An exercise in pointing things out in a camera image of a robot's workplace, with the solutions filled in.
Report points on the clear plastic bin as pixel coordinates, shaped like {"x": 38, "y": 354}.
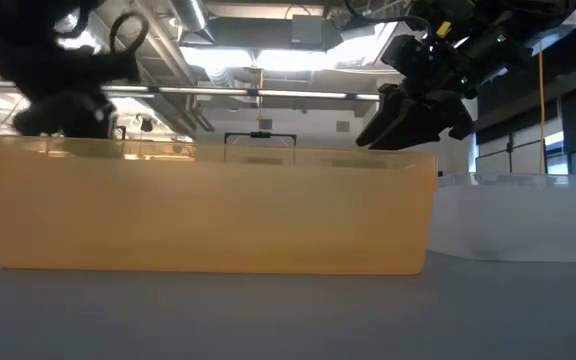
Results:
{"x": 518, "y": 220}

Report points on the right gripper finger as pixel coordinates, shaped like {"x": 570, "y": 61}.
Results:
{"x": 390, "y": 110}
{"x": 428, "y": 122}

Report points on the silver ceiling duct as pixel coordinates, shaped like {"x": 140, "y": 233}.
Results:
{"x": 190, "y": 15}

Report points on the orange translucent plastic bin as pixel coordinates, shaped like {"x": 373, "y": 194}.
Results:
{"x": 208, "y": 215}

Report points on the black rectangular frame stand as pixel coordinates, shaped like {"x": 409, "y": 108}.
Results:
{"x": 260, "y": 134}

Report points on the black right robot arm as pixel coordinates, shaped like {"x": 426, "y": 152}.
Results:
{"x": 508, "y": 20}

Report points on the grey ceiling ventilation box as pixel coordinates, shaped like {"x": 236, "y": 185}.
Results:
{"x": 288, "y": 30}

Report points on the black pole stand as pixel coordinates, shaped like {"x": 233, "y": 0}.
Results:
{"x": 510, "y": 145}

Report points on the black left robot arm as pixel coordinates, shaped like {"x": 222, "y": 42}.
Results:
{"x": 28, "y": 45}

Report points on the long ceiling light bar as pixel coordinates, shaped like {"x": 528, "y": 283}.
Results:
{"x": 248, "y": 92}

